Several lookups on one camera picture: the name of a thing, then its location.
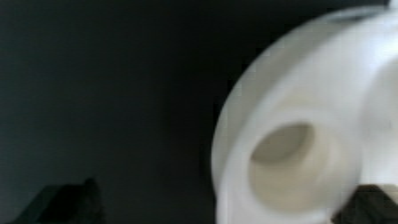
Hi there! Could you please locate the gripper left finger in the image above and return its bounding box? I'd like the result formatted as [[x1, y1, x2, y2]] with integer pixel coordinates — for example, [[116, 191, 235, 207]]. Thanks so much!
[[11, 178, 105, 224]]

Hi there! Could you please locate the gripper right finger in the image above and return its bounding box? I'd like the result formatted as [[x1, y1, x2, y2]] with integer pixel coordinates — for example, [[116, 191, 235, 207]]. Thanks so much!
[[331, 184, 398, 224]]

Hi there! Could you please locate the white round stool seat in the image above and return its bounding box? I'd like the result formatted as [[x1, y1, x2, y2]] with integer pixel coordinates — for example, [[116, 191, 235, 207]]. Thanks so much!
[[212, 0, 398, 224]]

